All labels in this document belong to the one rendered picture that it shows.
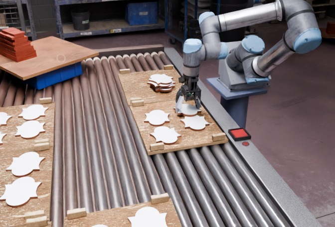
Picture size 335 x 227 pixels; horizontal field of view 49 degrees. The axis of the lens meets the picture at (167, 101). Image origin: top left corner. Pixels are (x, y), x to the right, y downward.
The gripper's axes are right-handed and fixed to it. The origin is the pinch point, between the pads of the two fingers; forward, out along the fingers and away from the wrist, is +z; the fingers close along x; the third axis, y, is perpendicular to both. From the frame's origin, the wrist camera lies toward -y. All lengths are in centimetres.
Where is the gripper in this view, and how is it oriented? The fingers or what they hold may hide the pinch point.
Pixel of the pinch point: (187, 109)
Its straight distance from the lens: 174.9
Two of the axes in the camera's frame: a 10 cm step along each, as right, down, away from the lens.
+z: -0.2, 8.7, 5.0
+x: 9.6, -1.1, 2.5
